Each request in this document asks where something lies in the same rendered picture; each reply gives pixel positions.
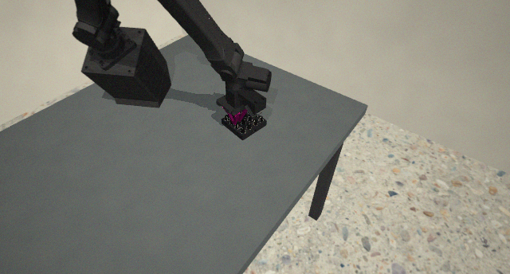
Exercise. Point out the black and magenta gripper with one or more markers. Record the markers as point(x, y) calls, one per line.
point(233, 113)

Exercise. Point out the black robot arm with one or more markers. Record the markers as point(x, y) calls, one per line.
point(224, 55)

